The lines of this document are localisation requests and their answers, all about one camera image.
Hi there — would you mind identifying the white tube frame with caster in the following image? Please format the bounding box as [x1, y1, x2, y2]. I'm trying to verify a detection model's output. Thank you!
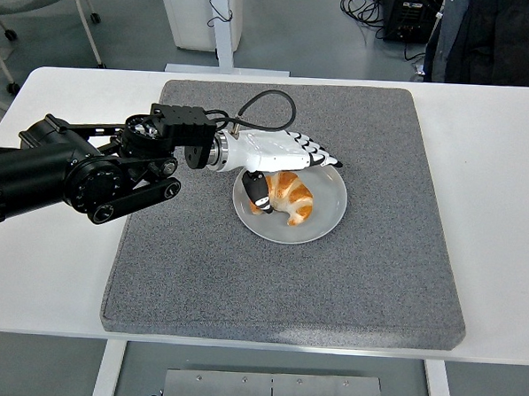
[0, 15, 25, 97]

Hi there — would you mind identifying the grey speckled mat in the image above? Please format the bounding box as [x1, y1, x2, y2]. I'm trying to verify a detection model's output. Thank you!
[99, 73, 480, 354]

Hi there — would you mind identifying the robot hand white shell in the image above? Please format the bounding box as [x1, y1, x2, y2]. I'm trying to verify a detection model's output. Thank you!
[217, 127, 346, 219]

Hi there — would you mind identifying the black electronics box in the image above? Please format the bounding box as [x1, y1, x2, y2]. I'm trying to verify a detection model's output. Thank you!
[378, 0, 447, 45]

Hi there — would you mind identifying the white table leg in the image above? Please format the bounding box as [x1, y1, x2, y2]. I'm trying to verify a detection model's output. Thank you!
[422, 360, 457, 396]
[90, 338, 128, 396]

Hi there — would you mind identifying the grey hand cable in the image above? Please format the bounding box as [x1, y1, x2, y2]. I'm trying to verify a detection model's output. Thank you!
[205, 86, 298, 141]

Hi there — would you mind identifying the thin black cable on column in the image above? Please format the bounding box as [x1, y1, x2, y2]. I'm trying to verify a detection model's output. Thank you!
[206, 0, 235, 28]

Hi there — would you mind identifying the grey metal plate with screws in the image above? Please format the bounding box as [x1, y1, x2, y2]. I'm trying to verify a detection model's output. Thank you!
[162, 366, 387, 396]

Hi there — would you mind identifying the pale grey round plate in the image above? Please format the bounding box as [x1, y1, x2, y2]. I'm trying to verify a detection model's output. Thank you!
[229, 159, 350, 248]

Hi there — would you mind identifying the white cabinet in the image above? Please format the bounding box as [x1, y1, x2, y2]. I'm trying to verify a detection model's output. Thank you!
[153, 0, 245, 54]

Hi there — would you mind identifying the black floor cable bundle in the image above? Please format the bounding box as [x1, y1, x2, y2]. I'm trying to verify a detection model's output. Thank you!
[338, 0, 389, 39]

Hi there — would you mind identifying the white pedestal column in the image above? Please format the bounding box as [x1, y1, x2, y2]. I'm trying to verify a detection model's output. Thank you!
[164, 0, 294, 79]

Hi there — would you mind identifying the golden croissant bread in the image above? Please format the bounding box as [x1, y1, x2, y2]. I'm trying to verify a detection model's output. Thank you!
[248, 169, 316, 228]

